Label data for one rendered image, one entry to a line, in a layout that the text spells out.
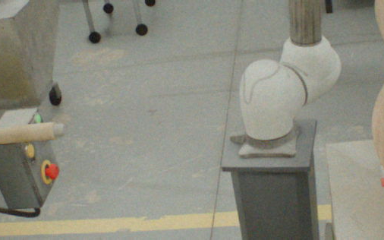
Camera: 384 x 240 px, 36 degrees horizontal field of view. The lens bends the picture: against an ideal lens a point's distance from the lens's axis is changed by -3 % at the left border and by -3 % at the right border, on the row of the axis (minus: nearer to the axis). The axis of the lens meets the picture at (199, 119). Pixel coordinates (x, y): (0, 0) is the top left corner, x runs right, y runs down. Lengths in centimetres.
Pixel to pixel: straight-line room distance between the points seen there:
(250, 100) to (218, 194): 118
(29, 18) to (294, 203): 124
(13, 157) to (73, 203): 170
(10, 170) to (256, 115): 76
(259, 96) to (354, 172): 50
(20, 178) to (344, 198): 75
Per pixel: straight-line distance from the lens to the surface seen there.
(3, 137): 115
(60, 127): 110
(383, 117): 104
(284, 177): 187
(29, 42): 90
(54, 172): 152
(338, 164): 143
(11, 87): 91
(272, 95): 179
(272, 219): 199
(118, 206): 301
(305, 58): 188
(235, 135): 195
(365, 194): 134
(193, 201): 291
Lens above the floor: 176
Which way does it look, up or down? 30 degrees down
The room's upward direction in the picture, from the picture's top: 11 degrees counter-clockwise
